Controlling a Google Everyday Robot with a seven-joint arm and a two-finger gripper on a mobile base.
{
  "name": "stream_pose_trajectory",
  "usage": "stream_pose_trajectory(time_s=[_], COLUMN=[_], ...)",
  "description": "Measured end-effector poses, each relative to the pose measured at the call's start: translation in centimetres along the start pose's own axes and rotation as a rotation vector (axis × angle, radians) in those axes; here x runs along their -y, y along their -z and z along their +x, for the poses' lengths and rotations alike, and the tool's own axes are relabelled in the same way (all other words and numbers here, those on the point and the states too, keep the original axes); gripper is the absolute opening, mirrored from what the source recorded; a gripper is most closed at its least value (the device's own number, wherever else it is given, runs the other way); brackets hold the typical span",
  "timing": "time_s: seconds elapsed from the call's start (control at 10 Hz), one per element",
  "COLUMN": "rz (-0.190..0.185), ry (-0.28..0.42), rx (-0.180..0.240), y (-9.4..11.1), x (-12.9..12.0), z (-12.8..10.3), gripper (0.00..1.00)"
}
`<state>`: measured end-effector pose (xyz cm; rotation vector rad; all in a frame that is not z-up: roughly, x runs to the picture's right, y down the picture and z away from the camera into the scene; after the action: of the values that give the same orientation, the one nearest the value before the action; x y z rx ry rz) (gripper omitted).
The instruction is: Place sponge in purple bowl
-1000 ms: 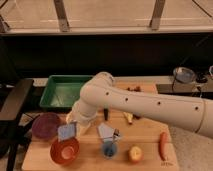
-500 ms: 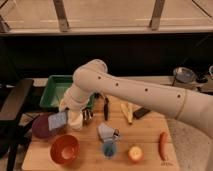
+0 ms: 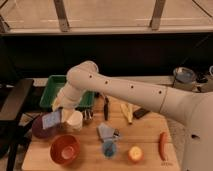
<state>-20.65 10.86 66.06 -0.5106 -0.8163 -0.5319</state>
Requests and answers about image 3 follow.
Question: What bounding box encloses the blue sponge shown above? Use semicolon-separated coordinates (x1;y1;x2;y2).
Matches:
42;110;61;129

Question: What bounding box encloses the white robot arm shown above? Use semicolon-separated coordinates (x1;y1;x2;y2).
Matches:
53;61;213;171

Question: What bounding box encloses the red orange bowl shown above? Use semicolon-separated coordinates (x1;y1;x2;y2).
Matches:
50;135;80;165

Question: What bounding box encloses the metal bowl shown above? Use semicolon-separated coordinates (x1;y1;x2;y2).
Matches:
173;67;196;84

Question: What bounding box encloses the white cup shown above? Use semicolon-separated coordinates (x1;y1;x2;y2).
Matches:
66;111;83;130

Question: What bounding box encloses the metal clip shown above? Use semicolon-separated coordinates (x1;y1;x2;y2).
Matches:
83;109;93;121

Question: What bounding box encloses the green plastic tray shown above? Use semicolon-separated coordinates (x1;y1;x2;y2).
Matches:
40;75;95;111

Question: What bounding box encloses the wooden cutting board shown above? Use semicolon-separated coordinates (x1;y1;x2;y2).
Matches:
22;97;180;171

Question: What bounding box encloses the blue cup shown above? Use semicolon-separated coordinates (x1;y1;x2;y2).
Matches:
102;141;117;158

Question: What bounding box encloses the yellow banana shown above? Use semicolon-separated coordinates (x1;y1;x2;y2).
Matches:
120;103;133;124

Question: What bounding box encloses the black remote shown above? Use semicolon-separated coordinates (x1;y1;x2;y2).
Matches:
133;108;149;119

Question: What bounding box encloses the apple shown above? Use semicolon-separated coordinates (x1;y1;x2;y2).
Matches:
128;146;143;163

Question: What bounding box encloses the orange carrot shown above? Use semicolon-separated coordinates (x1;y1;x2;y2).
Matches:
158;132;167;161

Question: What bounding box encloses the black handled knife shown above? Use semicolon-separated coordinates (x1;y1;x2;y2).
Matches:
101;94;109;121

